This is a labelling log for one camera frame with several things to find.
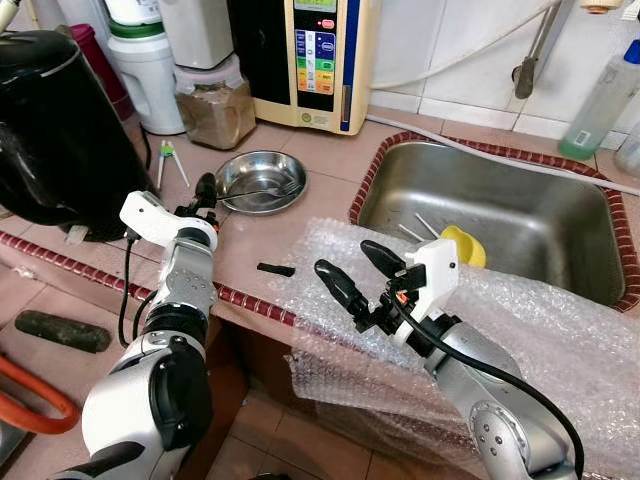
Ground clear bottle blue cap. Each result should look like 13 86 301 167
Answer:
557 40 640 161

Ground grey hose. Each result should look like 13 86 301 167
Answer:
365 113 640 196

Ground metal chopstick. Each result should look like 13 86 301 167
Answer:
413 212 443 238
397 223 428 244

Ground green topped metal tongs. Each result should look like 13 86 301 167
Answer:
153 140 191 193

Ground short black tape piece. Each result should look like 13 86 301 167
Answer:
257 262 298 278

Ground jar of brown powder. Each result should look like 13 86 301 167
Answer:
175 55 258 151

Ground dark red mug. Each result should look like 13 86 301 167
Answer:
65 25 131 126

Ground black electric kettle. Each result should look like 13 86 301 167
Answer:
0 30 151 243

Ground dark red cabinet door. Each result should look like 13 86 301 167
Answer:
215 320 301 441

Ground white hose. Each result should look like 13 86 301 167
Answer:
370 0 561 93

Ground shallow steel bowl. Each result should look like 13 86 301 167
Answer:
215 150 309 216

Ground yellow plastic funnel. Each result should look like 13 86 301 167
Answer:
440 225 488 269

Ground stainless steel sink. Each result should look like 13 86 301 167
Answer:
356 140 628 308

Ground white water filter jug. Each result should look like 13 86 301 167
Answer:
105 0 188 136

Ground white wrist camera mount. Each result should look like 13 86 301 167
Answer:
395 238 461 346
120 190 218 251

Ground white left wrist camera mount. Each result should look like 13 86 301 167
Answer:
120 190 218 251

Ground cream faucet fitting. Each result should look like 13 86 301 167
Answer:
578 0 626 14

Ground orange gas hose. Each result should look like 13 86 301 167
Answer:
0 355 81 436

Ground cream water ionizer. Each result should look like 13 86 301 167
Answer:
228 0 383 136

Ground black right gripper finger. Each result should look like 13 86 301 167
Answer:
360 239 409 282
314 259 374 327

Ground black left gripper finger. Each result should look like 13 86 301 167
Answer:
192 172 221 218

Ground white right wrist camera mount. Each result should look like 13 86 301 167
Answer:
395 238 461 346

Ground grey plastic container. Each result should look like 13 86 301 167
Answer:
158 0 236 71

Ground grey metal faucet lever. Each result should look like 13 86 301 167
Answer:
513 0 563 99

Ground clear bubble wrap sheet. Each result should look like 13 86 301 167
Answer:
285 218 640 476

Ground dark green oblong object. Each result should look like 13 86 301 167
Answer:
13 310 113 354

